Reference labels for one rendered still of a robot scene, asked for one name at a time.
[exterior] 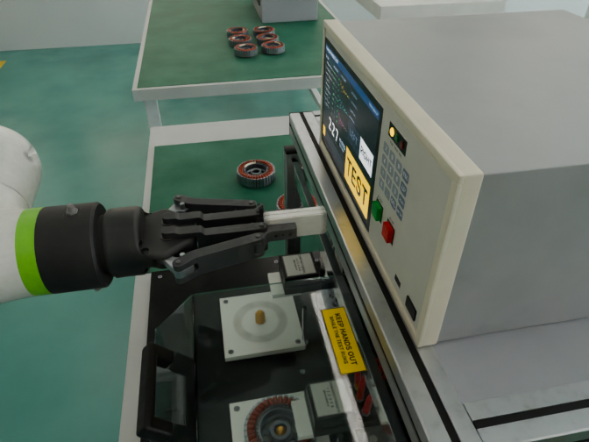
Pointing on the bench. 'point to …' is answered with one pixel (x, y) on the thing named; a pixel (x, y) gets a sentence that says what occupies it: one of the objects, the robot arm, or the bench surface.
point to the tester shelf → (411, 362)
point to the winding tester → (475, 166)
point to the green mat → (221, 176)
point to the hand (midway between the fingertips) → (294, 223)
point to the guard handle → (152, 355)
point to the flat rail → (315, 206)
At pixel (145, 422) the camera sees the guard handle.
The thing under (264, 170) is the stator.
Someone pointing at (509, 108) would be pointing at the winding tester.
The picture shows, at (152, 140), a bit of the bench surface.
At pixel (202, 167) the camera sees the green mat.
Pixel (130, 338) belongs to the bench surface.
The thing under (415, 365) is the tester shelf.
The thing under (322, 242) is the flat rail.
